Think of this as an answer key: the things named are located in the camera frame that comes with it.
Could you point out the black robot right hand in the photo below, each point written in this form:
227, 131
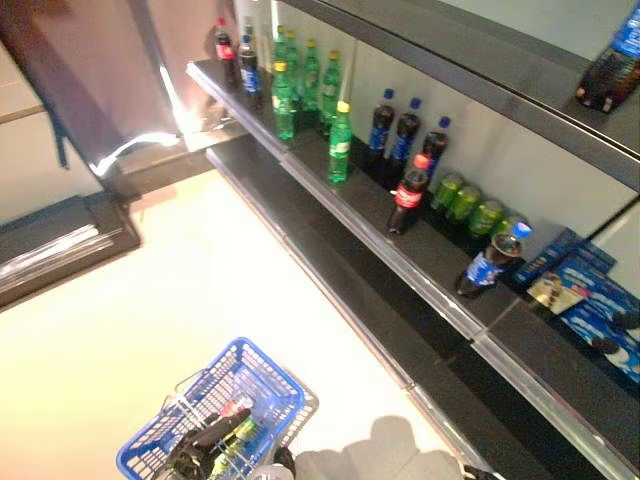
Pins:
477, 475

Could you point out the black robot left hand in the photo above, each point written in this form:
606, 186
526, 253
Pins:
200, 445

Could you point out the blue plastic shopping basket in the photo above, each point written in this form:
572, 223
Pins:
270, 380

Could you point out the silver robot left leg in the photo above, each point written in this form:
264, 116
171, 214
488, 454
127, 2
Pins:
267, 474

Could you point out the ice cream cone box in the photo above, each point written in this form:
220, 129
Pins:
555, 292

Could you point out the large blue cookie box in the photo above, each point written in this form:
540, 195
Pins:
600, 310

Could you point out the slim blue biscuit box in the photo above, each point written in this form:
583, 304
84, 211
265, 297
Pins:
545, 257

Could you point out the black shelf board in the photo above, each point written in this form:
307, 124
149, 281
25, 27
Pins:
360, 195
450, 55
350, 270

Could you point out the black display counter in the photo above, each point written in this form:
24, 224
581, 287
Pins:
60, 240

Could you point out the small blue cookie box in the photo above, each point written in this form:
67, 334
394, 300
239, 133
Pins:
592, 255

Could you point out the red label cola bottle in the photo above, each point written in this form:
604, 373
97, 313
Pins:
225, 50
409, 195

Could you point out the green soda bottle yellow cap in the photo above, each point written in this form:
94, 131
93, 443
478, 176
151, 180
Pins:
283, 105
331, 90
340, 145
311, 75
280, 45
292, 60

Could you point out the green bottle pale cap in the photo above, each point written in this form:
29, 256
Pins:
248, 26

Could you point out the large blue label cola bottle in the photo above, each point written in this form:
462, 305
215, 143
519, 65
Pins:
610, 65

